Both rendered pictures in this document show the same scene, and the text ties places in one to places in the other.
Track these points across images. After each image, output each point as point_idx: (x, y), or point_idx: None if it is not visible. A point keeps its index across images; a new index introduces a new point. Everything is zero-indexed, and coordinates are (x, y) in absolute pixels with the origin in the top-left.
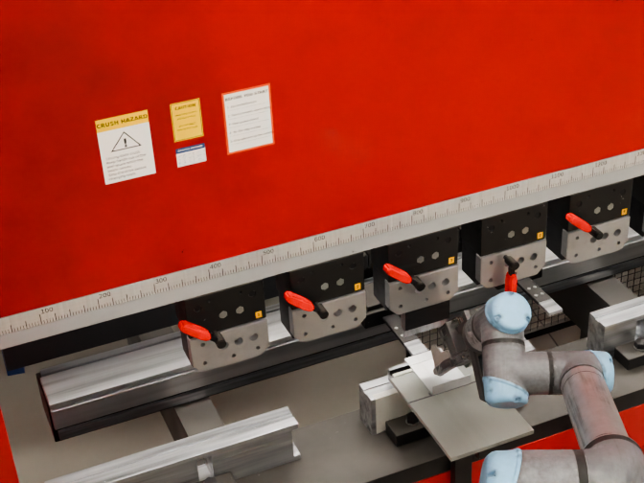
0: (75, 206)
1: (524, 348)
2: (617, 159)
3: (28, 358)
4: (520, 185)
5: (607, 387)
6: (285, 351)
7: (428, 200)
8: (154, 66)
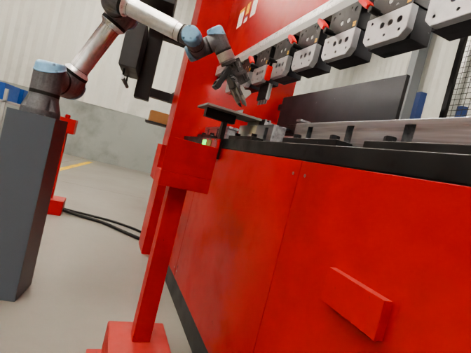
0: (232, 35)
1: (205, 40)
2: (320, 7)
3: None
4: (289, 25)
5: (170, 18)
6: None
7: (270, 33)
8: None
